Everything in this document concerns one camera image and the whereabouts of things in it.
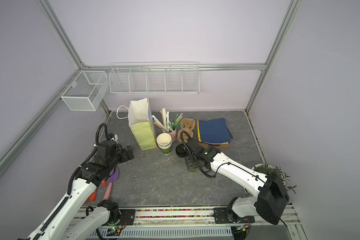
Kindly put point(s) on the pink straw holder cup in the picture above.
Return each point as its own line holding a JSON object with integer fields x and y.
{"x": 173, "y": 135}

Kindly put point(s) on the brown cardboard box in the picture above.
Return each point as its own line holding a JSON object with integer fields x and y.
{"x": 218, "y": 146}

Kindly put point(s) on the green paper coffee cup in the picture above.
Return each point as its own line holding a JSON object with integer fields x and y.
{"x": 193, "y": 170}

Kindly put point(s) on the small white mesh basket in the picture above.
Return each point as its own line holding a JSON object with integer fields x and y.
{"x": 86, "y": 91}

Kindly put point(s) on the long white wire shelf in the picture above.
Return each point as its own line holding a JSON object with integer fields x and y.
{"x": 155, "y": 78}

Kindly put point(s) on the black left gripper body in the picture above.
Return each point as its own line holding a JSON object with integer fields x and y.
{"x": 122, "y": 156}

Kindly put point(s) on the white wrapped straw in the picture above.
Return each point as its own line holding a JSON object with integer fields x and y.
{"x": 166, "y": 120}

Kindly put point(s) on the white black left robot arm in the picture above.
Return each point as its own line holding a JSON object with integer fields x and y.
{"x": 87, "y": 177}

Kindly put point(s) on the brown wrapped straw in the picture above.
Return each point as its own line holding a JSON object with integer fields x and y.
{"x": 160, "y": 126}

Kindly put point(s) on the purple pink garden trowel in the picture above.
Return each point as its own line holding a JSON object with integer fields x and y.
{"x": 114, "y": 175}

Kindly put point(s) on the illustrated paper bag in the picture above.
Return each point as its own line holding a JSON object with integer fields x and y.
{"x": 141, "y": 123}

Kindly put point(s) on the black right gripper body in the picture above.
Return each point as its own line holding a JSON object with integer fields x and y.
{"x": 191, "y": 163}

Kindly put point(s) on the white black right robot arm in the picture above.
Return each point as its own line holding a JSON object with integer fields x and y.
{"x": 268, "y": 195}

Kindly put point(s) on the stack of paper cups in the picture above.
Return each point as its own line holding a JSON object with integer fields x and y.
{"x": 164, "y": 141}

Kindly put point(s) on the potted green plant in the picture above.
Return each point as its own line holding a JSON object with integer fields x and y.
{"x": 268, "y": 170}

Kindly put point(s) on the brown pulp cup carrier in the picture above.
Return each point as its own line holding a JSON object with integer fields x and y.
{"x": 188, "y": 126}

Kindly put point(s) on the green wrapped straw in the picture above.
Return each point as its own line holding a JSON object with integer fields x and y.
{"x": 176, "y": 122}

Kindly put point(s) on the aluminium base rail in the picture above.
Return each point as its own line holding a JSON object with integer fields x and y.
{"x": 176, "y": 223}

